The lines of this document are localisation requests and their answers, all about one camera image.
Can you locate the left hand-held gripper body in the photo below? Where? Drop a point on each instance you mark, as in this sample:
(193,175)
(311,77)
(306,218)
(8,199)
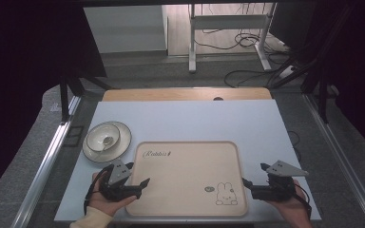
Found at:
(119,177)

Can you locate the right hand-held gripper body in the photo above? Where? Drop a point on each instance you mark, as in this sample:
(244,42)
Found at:
(277,186)

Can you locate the person's right hand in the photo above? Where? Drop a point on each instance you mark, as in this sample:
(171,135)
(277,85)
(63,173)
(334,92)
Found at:
(293,210)

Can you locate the person's left hand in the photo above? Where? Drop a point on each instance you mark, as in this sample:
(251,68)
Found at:
(107,205)

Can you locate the white plate with dark rim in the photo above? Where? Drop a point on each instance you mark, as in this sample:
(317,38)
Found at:
(125,139)

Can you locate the metal spoon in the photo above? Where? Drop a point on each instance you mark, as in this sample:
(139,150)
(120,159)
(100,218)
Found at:
(108,139)

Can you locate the beige tray with rabbit print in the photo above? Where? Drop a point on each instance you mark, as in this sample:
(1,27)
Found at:
(187,177)

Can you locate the white bowl with dark rim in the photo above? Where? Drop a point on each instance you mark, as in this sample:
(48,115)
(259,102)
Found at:
(96,134)

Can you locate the white table mat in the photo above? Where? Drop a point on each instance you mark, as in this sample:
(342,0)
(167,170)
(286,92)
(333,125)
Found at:
(187,120)

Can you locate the black metal stand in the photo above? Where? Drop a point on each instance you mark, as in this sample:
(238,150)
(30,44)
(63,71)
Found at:
(64,101)

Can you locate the white power strip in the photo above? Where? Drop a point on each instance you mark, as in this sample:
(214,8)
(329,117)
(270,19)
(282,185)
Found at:
(287,72)

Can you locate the white cabinet panel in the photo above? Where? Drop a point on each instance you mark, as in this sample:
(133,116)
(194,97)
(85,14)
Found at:
(123,30)

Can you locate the silver metal rail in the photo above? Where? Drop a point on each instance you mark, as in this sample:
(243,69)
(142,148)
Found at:
(44,167)
(345,167)

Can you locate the white desk frame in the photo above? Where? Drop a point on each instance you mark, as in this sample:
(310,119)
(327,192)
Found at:
(228,22)

